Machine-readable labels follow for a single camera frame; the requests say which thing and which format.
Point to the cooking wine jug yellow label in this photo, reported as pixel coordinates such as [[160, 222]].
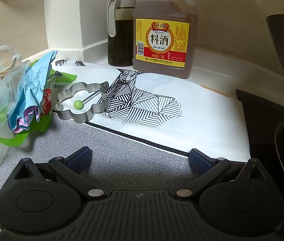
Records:
[[165, 37]]

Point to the flower-shaped metal egg mold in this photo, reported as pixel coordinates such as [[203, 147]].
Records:
[[99, 105]]

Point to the white mat geometric deer print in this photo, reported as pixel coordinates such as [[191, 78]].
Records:
[[194, 120]]

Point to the dark sauce dispenser bottle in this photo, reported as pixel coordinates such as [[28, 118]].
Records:
[[120, 40]]

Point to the grey woven mat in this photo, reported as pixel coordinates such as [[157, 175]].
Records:
[[121, 160]]

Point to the blue paper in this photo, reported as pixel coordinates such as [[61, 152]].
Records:
[[33, 85]]

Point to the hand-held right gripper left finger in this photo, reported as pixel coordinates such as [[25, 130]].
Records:
[[79, 159]]

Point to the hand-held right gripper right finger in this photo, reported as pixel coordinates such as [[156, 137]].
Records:
[[200, 161]]

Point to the green plastic bag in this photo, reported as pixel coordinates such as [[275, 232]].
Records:
[[44, 120]]

